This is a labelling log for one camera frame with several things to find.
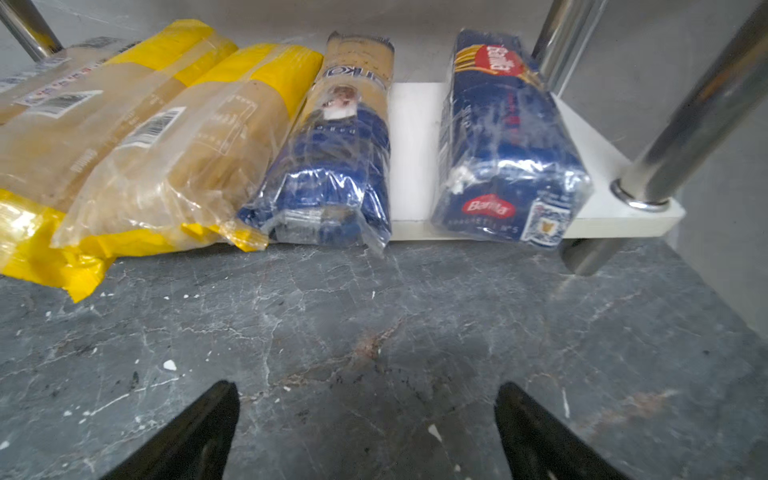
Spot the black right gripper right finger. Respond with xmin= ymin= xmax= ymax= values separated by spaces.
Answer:
xmin=494 ymin=382 xmax=628 ymax=480

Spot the yellow end spaghetti bag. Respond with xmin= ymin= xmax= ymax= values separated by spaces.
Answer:
xmin=1 ymin=19 xmax=237 ymax=302
xmin=52 ymin=43 xmax=323 ymax=258

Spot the white two-tier shelf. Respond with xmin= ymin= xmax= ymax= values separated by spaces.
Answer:
xmin=0 ymin=0 xmax=768 ymax=277

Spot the dark blue clear pasta bag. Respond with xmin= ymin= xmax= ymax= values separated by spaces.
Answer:
xmin=1 ymin=36 xmax=138 ymax=125

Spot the blue Barilla spaghetti box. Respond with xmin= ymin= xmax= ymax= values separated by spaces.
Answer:
xmin=431 ymin=29 xmax=593 ymax=249

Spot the blue clear spaghetti bag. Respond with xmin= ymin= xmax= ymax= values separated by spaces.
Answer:
xmin=238 ymin=32 xmax=395 ymax=253

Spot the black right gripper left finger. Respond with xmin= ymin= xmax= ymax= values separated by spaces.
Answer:
xmin=104 ymin=380 xmax=240 ymax=479

